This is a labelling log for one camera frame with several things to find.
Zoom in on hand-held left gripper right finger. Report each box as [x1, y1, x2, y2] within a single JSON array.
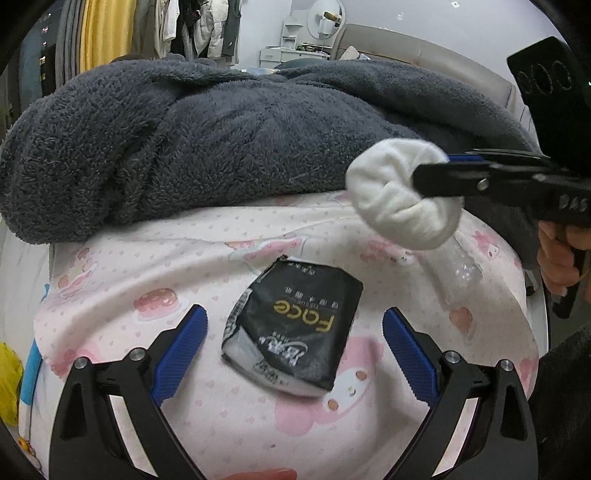
[[382, 307, 539, 480]]

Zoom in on grey hanging trousers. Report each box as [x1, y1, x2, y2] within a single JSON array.
[[222, 0, 244, 58]]

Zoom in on beige bed headboard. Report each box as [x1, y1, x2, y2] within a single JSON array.
[[330, 23, 532, 125]]

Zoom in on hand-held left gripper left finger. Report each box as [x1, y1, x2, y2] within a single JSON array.
[[48, 305, 208, 480]]

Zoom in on white hanging jacket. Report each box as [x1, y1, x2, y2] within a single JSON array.
[[194, 0, 229, 56]]

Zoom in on person's right forearm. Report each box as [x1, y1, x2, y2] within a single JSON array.
[[526, 323, 591, 480]]

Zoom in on pink printed bedsheet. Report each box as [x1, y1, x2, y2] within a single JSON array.
[[34, 189, 541, 480]]

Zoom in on beige hanging garment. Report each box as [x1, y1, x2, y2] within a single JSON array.
[[152, 0, 181, 54]]

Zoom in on yellow plastic bag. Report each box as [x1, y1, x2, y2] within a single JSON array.
[[0, 342, 24, 428]]

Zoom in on person's right hand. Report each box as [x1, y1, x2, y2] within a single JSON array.
[[537, 220, 583, 296]]

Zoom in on dark grey fleece blanket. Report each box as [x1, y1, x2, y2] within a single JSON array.
[[0, 58, 541, 245]]

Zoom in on yellow curtain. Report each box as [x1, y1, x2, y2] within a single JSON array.
[[78, 0, 134, 72]]

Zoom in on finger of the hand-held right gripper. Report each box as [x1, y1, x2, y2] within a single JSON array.
[[445, 150, 550, 164], [412, 162, 555, 204]]

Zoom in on person's left hand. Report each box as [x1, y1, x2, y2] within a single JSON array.
[[226, 468, 297, 480]]

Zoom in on clear plastic wrapper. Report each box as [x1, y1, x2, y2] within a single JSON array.
[[427, 231, 483, 308]]

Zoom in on grey curtain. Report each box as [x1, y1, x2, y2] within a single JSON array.
[[58, 0, 88, 88]]

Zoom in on dark glass window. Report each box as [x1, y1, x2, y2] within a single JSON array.
[[18, 9, 65, 100]]

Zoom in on blue plush slingshot toy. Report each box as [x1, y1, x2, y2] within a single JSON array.
[[18, 284, 51, 432]]

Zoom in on white dresser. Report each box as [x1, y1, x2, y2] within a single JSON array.
[[259, 44, 333, 70]]

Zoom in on white round vanity mirror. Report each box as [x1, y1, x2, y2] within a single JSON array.
[[307, 0, 346, 40]]

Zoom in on black tissue packet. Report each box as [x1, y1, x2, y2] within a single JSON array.
[[222, 257, 364, 398]]

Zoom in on black hanging garment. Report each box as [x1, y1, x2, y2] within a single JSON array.
[[178, 0, 204, 58]]

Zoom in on white sock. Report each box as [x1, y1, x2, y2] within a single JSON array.
[[346, 140, 464, 251]]

